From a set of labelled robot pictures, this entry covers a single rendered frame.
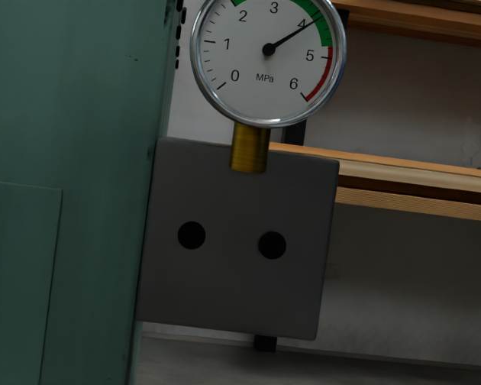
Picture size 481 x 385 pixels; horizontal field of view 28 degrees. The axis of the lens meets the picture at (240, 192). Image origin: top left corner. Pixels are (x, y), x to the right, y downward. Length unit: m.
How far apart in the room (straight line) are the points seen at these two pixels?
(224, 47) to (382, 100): 2.64
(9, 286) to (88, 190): 0.06
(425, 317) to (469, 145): 0.56
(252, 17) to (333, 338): 2.69
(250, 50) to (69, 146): 0.11
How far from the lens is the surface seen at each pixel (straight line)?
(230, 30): 0.38
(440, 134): 3.07
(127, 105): 0.45
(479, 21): 2.59
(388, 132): 3.02
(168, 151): 0.41
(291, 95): 0.39
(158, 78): 0.45
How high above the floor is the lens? 0.62
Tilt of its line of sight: 3 degrees down
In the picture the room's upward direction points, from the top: 8 degrees clockwise
